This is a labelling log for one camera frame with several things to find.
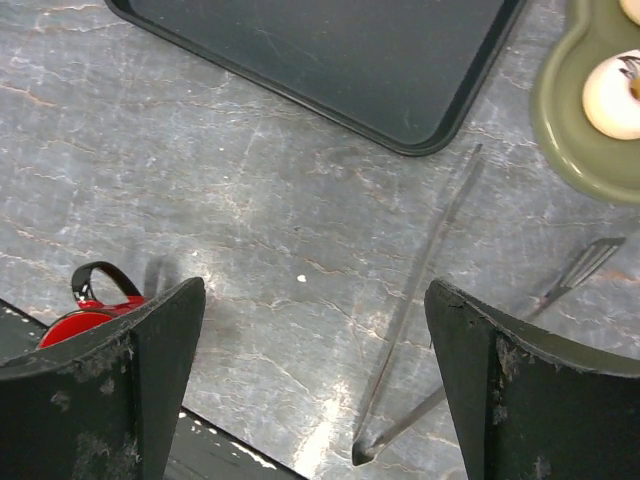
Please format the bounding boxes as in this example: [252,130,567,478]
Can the white chocolate donut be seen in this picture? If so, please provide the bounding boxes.
[582,49,639,141]

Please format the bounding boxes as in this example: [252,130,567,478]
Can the red mug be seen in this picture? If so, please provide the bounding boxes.
[37,261,146,349]

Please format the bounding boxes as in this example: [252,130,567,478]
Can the metal tongs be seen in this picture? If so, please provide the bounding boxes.
[351,144,627,467]

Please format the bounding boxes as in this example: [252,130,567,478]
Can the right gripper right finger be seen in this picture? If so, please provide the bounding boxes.
[425,280,639,479]

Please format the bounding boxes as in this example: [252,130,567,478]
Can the black baking tray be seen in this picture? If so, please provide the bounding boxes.
[109,0,524,157]

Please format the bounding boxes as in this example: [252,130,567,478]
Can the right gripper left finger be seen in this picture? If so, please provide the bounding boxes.
[1,277,206,479]

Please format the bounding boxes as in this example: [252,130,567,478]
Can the green three-tier stand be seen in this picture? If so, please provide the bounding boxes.
[531,1,639,205]

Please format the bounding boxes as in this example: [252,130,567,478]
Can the blue iced donut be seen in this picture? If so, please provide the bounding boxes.
[619,0,640,25]

